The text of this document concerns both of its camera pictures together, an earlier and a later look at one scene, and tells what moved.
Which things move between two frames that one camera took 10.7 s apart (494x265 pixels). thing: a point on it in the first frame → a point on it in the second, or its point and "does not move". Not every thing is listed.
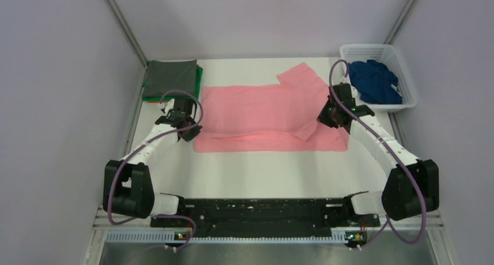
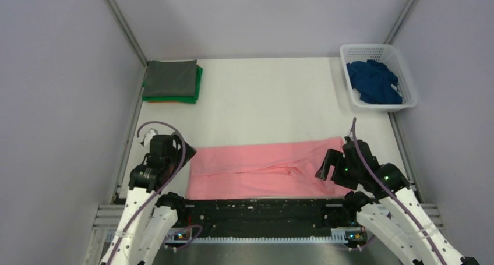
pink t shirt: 272,117 → 260,169
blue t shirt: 374,81 does not move
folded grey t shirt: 163,76 does not move
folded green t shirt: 198,80 does not move
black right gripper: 323,117 → 332,158
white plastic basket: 378,77 does not move
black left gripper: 194,131 → 179,152
